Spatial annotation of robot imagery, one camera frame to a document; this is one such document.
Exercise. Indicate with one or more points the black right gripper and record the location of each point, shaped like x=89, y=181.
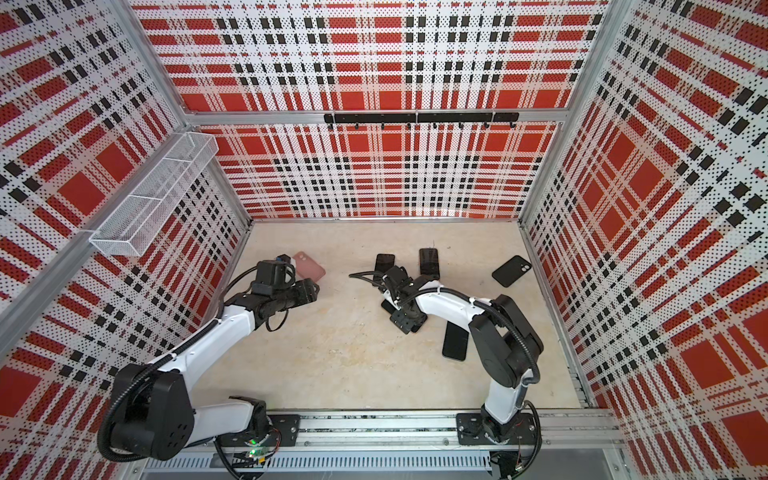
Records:
x=404, y=322

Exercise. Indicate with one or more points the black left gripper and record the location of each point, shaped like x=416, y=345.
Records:
x=307, y=292

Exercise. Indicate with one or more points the black phone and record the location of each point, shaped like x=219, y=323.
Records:
x=389, y=307
x=455, y=343
x=384, y=262
x=429, y=263

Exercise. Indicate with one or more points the black phone case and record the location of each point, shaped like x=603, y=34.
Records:
x=511, y=271

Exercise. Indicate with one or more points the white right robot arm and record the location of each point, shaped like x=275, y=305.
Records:
x=507, y=345

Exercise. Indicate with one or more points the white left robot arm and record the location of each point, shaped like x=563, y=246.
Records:
x=151, y=414

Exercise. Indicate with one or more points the pink phone case far left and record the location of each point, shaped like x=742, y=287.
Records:
x=308, y=268

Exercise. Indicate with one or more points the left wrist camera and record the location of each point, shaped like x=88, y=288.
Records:
x=272, y=276

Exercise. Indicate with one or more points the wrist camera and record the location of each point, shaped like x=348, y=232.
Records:
x=272, y=276
x=396, y=281

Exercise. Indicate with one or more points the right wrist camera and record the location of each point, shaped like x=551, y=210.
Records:
x=396, y=281

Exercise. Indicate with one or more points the white wire mesh basket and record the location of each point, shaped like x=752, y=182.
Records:
x=134, y=224

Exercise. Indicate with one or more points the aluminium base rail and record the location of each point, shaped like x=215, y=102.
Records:
x=348, y=444

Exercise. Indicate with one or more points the black hook rail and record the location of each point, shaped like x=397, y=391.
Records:
x=421, y=118

